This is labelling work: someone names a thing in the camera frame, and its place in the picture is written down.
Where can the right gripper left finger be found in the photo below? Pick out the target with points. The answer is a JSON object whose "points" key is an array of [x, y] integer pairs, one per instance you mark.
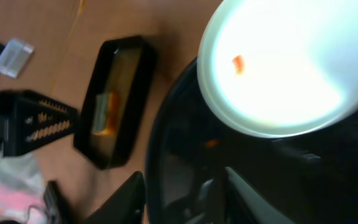
{"points": [[125, 206]]}

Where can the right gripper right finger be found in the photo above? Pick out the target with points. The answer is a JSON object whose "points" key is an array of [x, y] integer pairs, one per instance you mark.
{"points": [[245, 205]]}

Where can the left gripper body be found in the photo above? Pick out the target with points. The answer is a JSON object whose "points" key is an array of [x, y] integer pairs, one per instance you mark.
{"points": [[9, 123]]}

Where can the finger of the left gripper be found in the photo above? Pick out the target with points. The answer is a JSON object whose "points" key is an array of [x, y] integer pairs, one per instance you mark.
{"points": [[40, 120]]}

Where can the green orange sponge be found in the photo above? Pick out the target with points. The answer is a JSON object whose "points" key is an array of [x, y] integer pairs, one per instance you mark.
{"points": [[106, 114]]}

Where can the light blue plate top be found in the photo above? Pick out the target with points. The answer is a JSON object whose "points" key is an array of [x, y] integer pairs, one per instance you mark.
{"points": [[275, 69]]}

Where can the round black tray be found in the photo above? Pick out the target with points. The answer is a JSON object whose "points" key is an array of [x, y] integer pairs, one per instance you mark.
{"points": [[312, 178]]}

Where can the black rectangular water tray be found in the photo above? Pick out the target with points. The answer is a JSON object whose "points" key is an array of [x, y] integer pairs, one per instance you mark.
{"points": [[125, 66]]}

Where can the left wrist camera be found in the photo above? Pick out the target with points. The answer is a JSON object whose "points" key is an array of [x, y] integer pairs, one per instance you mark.
{"points": [[14, 57]]}

